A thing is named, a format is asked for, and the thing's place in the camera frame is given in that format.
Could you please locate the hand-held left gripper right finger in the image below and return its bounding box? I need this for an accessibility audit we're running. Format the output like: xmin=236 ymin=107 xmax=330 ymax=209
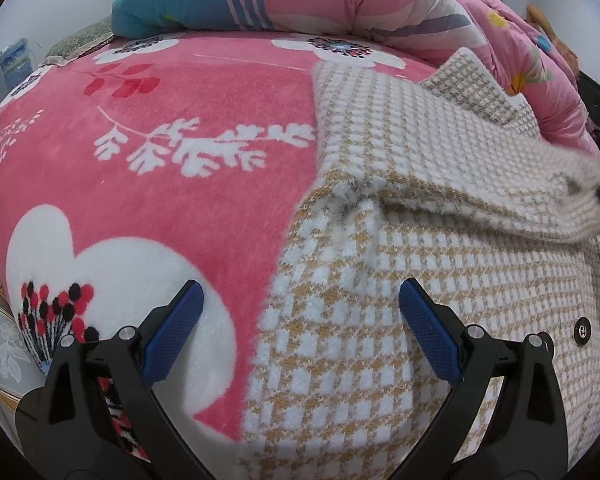
xmin=399 ymin=279 xmax=568 ymax=480

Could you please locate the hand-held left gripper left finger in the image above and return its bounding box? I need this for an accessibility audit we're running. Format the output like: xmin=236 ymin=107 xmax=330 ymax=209
xmin=44 ymin=280 xmax=205 ymax=480

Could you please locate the beige white houndstooth coat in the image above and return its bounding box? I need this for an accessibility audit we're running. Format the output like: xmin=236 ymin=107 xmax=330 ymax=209
xmin=237 ymin=47 xmax=600 ymax=480

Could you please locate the pink floral fleece blanket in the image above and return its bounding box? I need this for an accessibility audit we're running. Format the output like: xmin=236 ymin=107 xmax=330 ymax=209
xmin=0 ymin=30 xmax=406 ymax=466

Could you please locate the brown garment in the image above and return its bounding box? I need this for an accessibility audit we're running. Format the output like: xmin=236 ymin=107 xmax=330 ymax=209
xmin=527 ymin=5 xmax=580 ymax=75

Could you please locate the pink floral quilt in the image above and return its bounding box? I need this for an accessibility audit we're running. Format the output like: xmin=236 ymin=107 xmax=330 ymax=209
xmin=112 ymin=0 xmax=600 ymax=151

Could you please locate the green patterned cloth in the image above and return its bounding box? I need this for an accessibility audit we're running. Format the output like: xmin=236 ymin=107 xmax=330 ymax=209
xmin=45 ymin=15 xmax=116 ymax=66

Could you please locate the blue bag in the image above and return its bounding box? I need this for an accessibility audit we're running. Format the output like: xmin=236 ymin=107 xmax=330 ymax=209
xmin=0 ymin=37 xmax=33 ymax=91

